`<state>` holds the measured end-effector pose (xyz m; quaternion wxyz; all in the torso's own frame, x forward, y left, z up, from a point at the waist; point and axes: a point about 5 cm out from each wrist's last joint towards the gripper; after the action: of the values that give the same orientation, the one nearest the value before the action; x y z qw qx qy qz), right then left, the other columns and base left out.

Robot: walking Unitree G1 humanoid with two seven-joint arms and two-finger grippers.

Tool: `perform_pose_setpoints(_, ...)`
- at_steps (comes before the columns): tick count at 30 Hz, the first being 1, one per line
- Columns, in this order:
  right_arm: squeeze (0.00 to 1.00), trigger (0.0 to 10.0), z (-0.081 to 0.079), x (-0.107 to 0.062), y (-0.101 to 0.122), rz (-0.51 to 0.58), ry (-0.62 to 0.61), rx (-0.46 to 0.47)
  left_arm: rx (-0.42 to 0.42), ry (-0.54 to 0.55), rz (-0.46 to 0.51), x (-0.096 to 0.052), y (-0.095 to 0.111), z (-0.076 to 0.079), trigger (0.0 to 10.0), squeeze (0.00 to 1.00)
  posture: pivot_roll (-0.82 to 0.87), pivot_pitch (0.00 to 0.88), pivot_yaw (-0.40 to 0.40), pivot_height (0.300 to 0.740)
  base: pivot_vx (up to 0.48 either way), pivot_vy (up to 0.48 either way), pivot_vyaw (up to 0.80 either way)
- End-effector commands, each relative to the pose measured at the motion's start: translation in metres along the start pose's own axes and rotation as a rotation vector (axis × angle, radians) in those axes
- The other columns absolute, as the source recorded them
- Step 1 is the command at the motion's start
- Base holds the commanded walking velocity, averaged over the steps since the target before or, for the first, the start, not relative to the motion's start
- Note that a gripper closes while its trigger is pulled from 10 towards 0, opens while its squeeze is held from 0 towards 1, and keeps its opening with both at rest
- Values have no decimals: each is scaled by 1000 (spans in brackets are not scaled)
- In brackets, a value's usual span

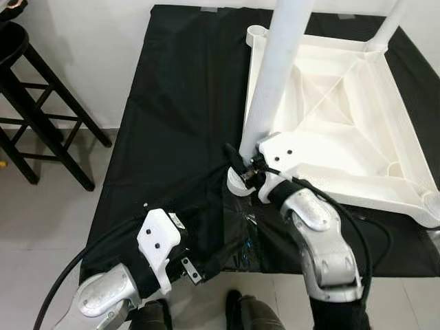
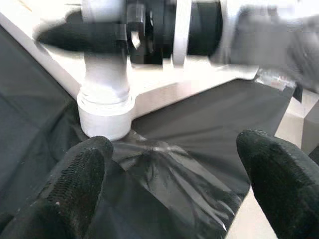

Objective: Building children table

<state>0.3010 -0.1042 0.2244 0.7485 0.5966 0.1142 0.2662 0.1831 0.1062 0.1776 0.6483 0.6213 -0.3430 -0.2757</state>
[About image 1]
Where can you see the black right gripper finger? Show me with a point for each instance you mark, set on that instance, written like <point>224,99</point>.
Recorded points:
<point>234,158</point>

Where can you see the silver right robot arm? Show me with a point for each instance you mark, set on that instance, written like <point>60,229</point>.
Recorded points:
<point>323,240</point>

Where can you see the clear adhesive tape patch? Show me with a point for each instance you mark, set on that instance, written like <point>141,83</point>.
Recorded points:
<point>244,234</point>

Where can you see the black cloth table cover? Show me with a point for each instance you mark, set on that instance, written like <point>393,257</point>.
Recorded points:
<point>172,103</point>

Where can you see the white plastic table top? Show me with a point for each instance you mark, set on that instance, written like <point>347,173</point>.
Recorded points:
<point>344,117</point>

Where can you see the black wooden stool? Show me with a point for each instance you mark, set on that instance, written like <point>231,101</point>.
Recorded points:
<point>14,45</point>

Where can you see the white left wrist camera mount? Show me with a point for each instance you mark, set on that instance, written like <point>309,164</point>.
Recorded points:
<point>161,240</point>

